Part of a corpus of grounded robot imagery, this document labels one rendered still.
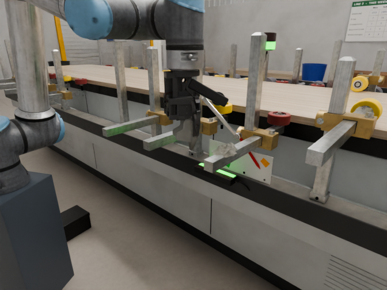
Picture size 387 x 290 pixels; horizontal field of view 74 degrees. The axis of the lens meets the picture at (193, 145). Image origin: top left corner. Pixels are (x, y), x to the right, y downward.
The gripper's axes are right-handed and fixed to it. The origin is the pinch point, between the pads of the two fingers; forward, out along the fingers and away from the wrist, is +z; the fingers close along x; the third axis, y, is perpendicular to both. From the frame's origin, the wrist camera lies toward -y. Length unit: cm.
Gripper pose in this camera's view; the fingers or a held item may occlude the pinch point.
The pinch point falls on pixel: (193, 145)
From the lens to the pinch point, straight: 71.3
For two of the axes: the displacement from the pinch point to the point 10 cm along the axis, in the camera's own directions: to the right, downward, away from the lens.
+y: -9.6, 1.0, -2.6
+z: 0.0, 9.3, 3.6
